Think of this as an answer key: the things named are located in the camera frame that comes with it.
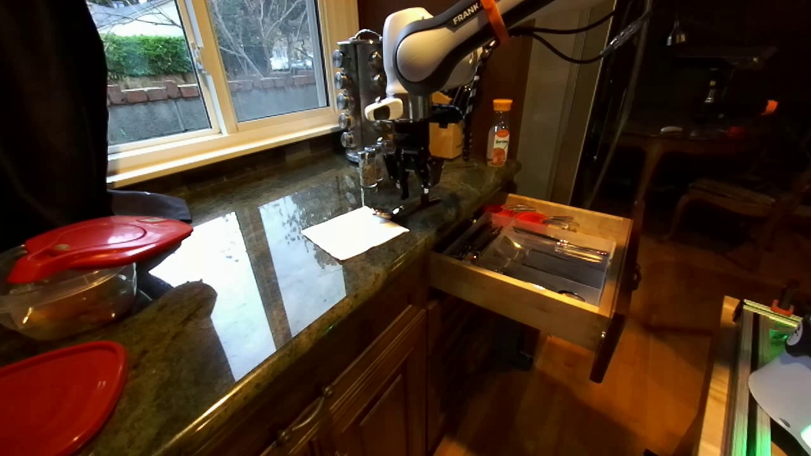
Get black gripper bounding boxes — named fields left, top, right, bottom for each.
left=368, top=96, right=440, bottom=224

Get wooden kitchen drawer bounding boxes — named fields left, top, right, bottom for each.
left=428, top=195, right=634, bottom=349

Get person in dark clothes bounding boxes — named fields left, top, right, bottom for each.
left=0, top=0, right=192, bottom=250

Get white cutlery tray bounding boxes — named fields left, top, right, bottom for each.
left=445, top=216, right=615, bottom=304

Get dark wood cabinet door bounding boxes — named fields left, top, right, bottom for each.
left=262, top=306, right=428, bottom=456

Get red lid glass bowl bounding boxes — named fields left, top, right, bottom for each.
left=0, top=216, right=192, bottom=339

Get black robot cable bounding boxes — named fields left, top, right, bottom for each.
left=515, top=0, right=656, bottom=66

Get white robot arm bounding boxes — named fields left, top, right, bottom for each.
left=366, top=0, right=552, bottom=224

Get steel spice rack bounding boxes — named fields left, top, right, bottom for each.
left=335, top=28, right=388, bottom=167

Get wooden knife block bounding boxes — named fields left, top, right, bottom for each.
left=428, top=107, right=463, bottom=161

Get orange cap sauce bottle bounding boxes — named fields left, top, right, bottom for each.
left=487, top=100, right=511, bottom=167

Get white framed window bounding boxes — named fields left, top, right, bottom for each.
left=87, top=0, right=357, bottom=185

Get red measuring cups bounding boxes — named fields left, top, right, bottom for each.
left=490, top=205, right=544, bottom=230

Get white paper sheet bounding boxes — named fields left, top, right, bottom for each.
left=303, top=205, right=406, bottom=261

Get metal frame stand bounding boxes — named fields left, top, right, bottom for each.
left=691, top=296, right=811, bottom=456

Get red plastic lid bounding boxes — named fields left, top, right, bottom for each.
left=0, top=339, right=127, bottom=456

